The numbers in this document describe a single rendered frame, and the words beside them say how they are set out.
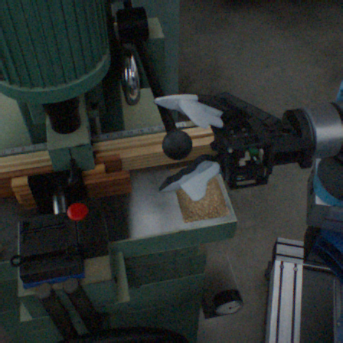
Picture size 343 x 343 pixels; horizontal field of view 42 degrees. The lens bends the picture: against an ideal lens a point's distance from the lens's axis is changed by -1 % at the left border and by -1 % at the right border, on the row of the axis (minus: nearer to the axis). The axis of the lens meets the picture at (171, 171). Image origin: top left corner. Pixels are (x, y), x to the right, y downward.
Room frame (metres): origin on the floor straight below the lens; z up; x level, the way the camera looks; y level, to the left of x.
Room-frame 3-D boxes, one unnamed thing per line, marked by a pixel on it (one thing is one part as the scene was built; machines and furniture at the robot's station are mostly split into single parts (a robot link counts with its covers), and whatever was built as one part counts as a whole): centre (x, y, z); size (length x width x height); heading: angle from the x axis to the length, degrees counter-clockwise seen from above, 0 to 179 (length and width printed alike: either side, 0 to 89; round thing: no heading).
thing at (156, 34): (0.76, 0.06, 1.02); 0.09 x 0.07 x 0.12; 102
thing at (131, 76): (0.69, 0.08, 1.02); 0.12 x 0.03 x 0.12; 12
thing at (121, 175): (0.49, 0.17, 0.92); 0.20 x 0.02 x 0.05; 102
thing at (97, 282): (0.35, 0.17, 0.92); 0.15 x 0.13 x 0.09; 102
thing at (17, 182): (0.50, 0.20, 0.93); 0.17 x 0.02 x 0.05; 102
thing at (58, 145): (0.56, 0.18, 0.99); 0.14 x 0.07 x 0.09; 12
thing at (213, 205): (0.50, -0.05, 0.91); 0.12 x 0.09 x 0.03; 12
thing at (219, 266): (0.46, -0.11, 0.58); 0.12 x 0.08 x 0.08; 12
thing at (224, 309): (0.39, -0.12, 0.65); 0.06 x 0.04 x 0.08; 102
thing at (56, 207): (0.44, 0.19, 0.95); 0.09 x 0.07 x 0.09; 102
